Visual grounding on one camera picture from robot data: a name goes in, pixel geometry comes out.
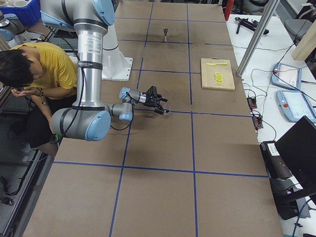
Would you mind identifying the black box with label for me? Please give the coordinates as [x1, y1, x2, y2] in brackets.
[259, 141, 292, 180]

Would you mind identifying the blue teach pendant left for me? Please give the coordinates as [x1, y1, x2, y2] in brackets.
[271, 63, 302, 90]

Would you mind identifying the small glass beaker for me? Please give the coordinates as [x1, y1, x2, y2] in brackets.
[163, 109, 171, 116]

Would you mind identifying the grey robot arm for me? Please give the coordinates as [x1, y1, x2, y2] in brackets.
[0, 12, 29, 44]
[40, 0, 167, 141]

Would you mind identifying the bamboo cutting board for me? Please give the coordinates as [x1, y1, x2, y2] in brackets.
[200, 58, 235, 91]

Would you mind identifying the blue teach pendant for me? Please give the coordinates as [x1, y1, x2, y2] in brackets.
[276, 90, 316, 123]
[271, 63, 302, 90]

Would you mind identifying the red cylindrical tube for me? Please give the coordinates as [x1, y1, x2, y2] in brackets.
[224, 0, 235, 21]

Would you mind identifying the black folded tripod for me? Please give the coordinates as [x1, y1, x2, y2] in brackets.
[235, 17, 259, 34]

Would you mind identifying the steel jigger measuring cup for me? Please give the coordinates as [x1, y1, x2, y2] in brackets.
[163, 28, 168, 42]

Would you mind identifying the blue plastic bin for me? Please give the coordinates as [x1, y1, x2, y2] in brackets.
[0, 0, 41, 26]

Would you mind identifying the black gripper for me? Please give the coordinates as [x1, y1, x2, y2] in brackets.
[144, 91, 168, 115]

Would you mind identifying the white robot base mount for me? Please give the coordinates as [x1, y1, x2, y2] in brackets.
[102, 25, 133, 81]

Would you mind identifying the aluminium frame post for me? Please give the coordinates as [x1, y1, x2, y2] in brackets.
[237, 0, 280, 77]

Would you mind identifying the black computer monitor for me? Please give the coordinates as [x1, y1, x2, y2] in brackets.
[275, 116, 316, 202]

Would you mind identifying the orange circuit board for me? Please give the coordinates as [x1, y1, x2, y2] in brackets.
[252, 114, 263, 130]
[247, 97, 257, 110]

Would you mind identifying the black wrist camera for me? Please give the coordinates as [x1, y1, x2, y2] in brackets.
[147, 86, 158, 97]

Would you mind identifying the yellow plastic knife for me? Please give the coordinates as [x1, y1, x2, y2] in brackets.
[206, 62, 228, 66]

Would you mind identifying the grey chair left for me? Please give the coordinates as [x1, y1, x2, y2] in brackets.
[284, 0, 316, 45]

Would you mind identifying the seated person yellow shirt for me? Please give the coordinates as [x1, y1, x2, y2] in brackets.
[0, 42, 77, 157]

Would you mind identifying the wooden plank upright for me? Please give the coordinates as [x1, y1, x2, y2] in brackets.
[291, 22, 316, 61]

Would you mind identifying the blue teach pendant right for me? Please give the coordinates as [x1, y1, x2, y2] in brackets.
[276, 90, 316, 123]

